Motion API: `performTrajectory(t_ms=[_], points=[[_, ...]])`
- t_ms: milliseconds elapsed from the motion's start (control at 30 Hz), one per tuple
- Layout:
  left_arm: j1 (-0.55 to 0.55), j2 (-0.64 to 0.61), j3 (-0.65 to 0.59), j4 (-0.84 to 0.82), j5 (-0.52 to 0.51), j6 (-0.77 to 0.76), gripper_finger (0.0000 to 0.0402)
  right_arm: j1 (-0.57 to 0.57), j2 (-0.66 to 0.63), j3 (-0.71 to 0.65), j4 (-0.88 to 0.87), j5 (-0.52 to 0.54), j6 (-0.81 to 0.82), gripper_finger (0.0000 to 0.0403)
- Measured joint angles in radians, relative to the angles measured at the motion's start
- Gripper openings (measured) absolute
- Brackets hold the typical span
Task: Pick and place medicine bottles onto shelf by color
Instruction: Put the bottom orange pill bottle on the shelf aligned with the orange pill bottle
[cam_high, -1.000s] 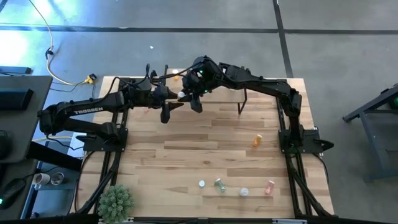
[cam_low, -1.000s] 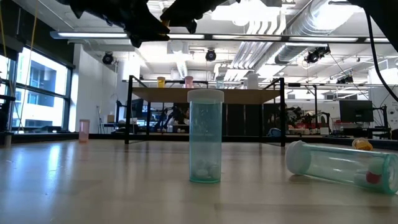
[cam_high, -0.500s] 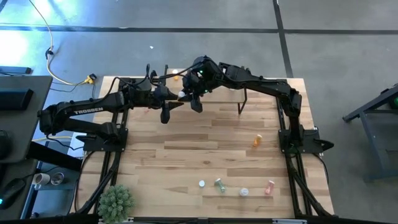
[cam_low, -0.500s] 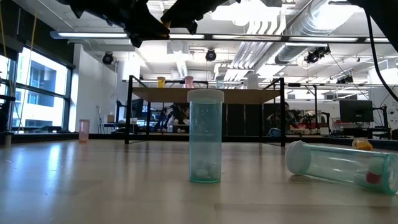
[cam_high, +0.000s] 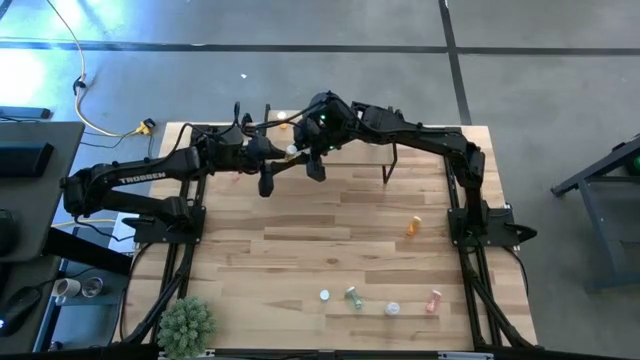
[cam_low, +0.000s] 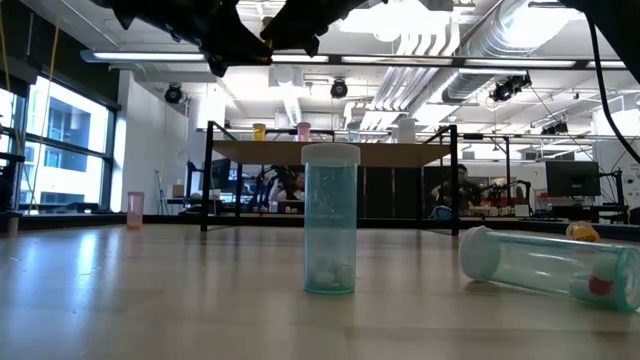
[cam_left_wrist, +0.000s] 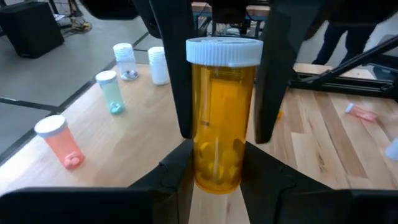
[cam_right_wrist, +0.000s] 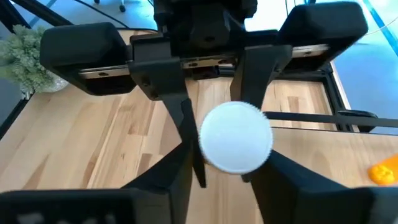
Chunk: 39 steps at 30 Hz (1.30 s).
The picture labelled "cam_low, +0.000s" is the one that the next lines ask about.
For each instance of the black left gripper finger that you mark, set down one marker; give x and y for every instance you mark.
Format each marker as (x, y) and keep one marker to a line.
(220, 52)
(245, 40)

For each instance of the black aluminium table frame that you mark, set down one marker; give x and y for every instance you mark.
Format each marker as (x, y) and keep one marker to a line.
(75, 220)

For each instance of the silver ventilation duct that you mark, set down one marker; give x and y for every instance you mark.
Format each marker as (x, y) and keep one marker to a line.
(500, 40)

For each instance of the person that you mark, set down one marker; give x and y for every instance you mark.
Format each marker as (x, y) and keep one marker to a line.
(460, 187)
(296, 187)

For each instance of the black computer monitor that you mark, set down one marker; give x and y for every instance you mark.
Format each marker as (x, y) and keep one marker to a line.
(572, 178)

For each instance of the teal medicine bottle white pills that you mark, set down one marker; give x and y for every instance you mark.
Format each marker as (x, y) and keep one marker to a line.
(330, 225)

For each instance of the black overhead light bar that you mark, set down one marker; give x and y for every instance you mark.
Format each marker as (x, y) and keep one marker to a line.
(150, 56)

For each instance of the large window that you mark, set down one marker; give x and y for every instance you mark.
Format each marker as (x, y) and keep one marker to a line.
(65, 150)

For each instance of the teal medicine bottle red pill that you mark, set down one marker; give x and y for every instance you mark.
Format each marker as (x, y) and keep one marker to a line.
(540, 265)

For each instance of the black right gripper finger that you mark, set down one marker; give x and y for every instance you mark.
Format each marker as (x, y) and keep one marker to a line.
(312, 42)
(287, 30)

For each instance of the pink medicine bottle white cap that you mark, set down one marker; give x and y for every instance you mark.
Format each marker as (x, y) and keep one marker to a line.
(303, 132)
(135, 212)

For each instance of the wooden shelf black metal frame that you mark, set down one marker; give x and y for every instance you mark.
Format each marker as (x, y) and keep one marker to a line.
(390, 155)

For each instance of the black ceiling camera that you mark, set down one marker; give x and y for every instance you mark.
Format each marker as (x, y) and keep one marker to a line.
(339, 88)
(555, 128)
(173, 93)
(510, 87)

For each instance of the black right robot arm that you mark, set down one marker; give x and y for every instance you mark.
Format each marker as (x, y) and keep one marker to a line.
(620, 25)

